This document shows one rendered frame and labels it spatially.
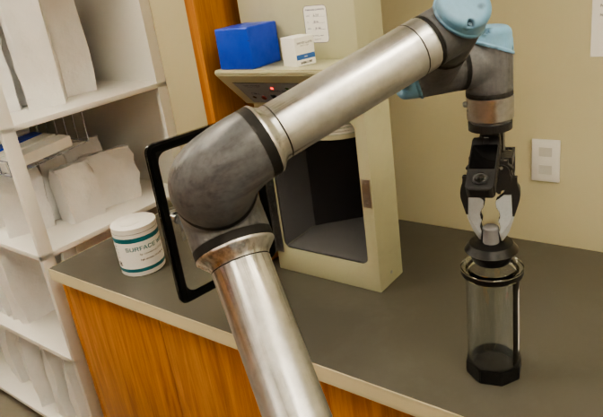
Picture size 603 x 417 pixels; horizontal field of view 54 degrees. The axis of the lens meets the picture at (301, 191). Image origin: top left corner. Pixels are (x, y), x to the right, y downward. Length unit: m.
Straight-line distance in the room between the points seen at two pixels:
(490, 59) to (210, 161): 0.48
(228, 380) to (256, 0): 0.93
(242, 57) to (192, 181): 0.65
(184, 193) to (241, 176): 0.08
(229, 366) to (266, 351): 0.77
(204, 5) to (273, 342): 0.90
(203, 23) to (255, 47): 0.18
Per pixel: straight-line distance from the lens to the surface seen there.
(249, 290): 0.79
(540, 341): 1.33
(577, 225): 1.70
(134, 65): 2.52
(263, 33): 1.36
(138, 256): 1.75
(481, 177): 0.97
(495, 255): 1.07
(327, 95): 0.74
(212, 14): 1.48
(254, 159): 0.71
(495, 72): 0.99
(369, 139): 1.34
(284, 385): 0.78
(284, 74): 1.27
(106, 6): 2.58
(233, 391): 1.60
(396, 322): 1.38
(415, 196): 1.84
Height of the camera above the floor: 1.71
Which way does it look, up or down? 21 degrees down
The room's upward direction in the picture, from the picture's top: 8 degrees counter-clockwise
